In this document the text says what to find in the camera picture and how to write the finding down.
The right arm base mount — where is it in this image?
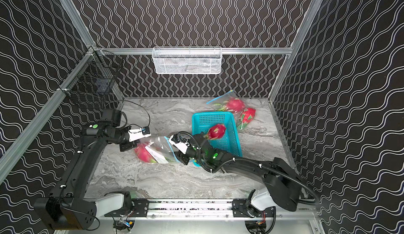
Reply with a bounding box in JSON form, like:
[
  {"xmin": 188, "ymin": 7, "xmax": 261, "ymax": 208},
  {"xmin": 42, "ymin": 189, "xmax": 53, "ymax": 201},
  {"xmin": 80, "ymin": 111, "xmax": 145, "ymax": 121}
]
[{"xmin": 231, "ymin": 199, "xmax": 274, "ymax": 218}]

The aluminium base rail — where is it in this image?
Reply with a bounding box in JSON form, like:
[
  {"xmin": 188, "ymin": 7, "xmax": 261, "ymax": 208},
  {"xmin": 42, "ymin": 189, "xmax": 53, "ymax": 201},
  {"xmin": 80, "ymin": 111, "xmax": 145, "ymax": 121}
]
[{"xmin": 62, "ymin": 198, "xmax": 319, "ymax": 222}]

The teal plastic basket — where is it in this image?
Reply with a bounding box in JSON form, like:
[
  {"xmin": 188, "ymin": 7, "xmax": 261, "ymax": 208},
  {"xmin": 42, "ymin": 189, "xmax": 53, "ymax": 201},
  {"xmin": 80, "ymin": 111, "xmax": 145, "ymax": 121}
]
[{"xmin": 191, "ymin": 111, "xmax": 243, "ymax": 157}]

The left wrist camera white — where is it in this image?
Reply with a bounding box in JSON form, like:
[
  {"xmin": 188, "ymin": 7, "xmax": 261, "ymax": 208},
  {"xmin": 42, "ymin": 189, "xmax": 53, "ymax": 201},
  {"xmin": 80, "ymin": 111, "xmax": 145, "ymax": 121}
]
[{"xmin": 128, "ymin": 127, "xmax": 151, "ymax": 142}]

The dragon fruit bag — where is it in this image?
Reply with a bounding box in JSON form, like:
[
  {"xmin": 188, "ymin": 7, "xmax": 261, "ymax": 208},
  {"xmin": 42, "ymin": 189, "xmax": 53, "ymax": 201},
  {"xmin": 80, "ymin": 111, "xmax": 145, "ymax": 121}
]
[
  {"xmin": 204, "ymin": 124, "xmax": 226, "ymax": 140},
  {"xmin": 236, "ymin": 108, "xmax": 256, "ymax": 130},
  {"xmin": 134, "ymin": 143, "xmax": 157, "ymax": 163},
  {"xmin": 215, "ymin": 97, "xmax": 245, "ymax": 114}
]

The white mesh wall basket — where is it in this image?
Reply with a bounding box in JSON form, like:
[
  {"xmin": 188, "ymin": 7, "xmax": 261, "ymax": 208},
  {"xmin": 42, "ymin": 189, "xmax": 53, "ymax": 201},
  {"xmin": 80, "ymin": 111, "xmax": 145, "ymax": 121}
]
[{"xmin": 151, "ymin": 47, "xmax": 223, "ymax": 75}]

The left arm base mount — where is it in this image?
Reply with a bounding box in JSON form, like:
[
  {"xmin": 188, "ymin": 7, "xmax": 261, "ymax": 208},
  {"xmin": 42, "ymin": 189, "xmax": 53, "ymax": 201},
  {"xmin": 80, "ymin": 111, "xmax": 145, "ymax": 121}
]
[{"xmin": 104, "ymin": 199, "xmax": 149, "ymax": 218}]

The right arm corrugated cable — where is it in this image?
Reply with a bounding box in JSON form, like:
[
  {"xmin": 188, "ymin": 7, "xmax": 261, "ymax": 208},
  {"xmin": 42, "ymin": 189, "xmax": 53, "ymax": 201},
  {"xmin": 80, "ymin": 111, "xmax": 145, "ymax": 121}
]
[{"xmin": 176, "ymin": 131, "xmax": 319, "ymax": 203}]

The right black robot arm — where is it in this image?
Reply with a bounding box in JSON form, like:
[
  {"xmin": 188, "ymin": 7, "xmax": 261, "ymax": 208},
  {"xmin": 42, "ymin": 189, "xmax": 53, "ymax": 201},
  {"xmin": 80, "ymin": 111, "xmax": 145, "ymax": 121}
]
[{"xmin": 169, "ymin": 131, "xmax": 303, "ymax": 211}]

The zip-top bag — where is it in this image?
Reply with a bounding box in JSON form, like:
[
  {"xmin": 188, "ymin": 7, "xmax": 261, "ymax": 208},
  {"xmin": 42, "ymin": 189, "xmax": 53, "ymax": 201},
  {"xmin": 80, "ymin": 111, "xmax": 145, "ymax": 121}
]
[
  {"xmin": 206, "ymin": 90, "xmax": 256, "ymax": 130},
  {"xmin": 140, "ymin": 137, "xmax": 180, "ymax": 164}
]

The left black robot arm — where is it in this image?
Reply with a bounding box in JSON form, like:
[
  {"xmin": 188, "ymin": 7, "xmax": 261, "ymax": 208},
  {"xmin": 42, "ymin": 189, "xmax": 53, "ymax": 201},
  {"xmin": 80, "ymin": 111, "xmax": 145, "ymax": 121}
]
[{"xmin": 34, "ymin": 109, "xmax": 133, "ymax": 231}]

